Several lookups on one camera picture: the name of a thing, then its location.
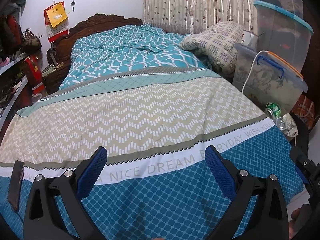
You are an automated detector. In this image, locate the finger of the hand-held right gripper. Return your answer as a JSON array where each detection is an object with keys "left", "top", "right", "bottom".
[
  {"left": 290, "top": 146, "right": 320, "bottom": 200},
  {"left": 292, "top": 114, "right": 313, "bottom": 155}
]

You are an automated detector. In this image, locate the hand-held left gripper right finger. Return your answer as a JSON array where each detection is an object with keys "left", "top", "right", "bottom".
[{"left": 205, "top": 145, "right": 290, "bottom": 240}]

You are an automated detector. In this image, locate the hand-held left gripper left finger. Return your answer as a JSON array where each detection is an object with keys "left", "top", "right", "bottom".
[{"left": 24, "top": 146, "right": 108, "bottom": 240}]

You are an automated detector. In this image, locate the green soda can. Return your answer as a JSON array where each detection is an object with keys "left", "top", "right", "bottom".
[{"left": 265, "top": 102, "right": 282, "bottom": 120}]

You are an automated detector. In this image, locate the person's right hand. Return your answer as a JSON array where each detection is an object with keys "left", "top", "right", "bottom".
[{"left": 289, "top": 208, "right": 301, "bottom": 239}]

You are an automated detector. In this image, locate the orange printed bag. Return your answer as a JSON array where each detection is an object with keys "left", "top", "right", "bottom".
[{"left": 291, "top": 94, "right": 316, "bottom": 125}]

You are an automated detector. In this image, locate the teal beige patterned bedspread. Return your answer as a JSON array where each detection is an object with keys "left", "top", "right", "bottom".
[{"left": 0, "top": 67, "right": 304, "bottom": 240}]

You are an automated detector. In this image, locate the black smartphone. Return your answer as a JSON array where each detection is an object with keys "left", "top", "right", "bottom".
[{"left": 7, "top": 160, "right": 25, "bottom": 212}]

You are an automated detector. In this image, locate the dark wooden nightstand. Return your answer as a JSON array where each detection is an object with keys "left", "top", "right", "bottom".
[{"left": 41, "top": 62, "right": 72, "bottom": 94}]

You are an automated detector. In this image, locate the large clear bin teal lid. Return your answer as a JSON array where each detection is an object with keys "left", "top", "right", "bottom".
[{"left": 252, "top": 0, "right": 314, "bottom": 75}]

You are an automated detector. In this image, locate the white power adapter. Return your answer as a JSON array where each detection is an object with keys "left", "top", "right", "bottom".
[{"left": 242, "top": 30, "right": 258, "bottom": 52}]

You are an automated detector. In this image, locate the red gift box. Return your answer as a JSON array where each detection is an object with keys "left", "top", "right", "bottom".
[{"left": 24, "top": 55, "right": 45, "bottom": 95}]

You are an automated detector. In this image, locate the teal white patterned quilt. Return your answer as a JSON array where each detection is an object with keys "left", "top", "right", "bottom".
[{"left": 59, "top": 24, "right": 213, "bottom": 90}]

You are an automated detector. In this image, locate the folded beige patterned blanket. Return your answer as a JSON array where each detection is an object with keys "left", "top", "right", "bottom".
[{"left": 179, "top": 21, "right": 247, "bottom": 74}]

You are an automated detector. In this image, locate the brown handbag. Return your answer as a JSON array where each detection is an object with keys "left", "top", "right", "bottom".
[{"left": 21, "top": 28, "right": 42, "bottom": 53}]

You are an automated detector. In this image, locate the carved wooden headboard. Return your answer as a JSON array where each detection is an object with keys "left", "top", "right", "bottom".
[{"left": 46, "top": 14, "right": 143, "bottom": 67}]

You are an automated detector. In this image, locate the red black bag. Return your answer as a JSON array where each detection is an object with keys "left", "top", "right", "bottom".
[{"left": 0, "top": 15, "right": 23, "bottom": 55}]

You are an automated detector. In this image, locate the beige leaf print curtain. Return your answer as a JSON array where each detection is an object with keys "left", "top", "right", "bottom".
[{"left": 144, "top": 0, "right": 258, "bottom": 34}]

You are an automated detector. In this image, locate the white cable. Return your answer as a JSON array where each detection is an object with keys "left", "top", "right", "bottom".
[{"left": 241, "top": 51, "right": 269, "bottom": 93}]

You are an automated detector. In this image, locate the grey wall shelf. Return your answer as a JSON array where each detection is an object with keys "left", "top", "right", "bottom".
[{"left": 0, "top": 52, "right": 29, "bottom": 130}]

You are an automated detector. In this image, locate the red wall calendar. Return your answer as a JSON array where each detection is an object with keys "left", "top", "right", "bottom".
[{"left": 44, "top": 1, "right": 69, "bottom": 43}]

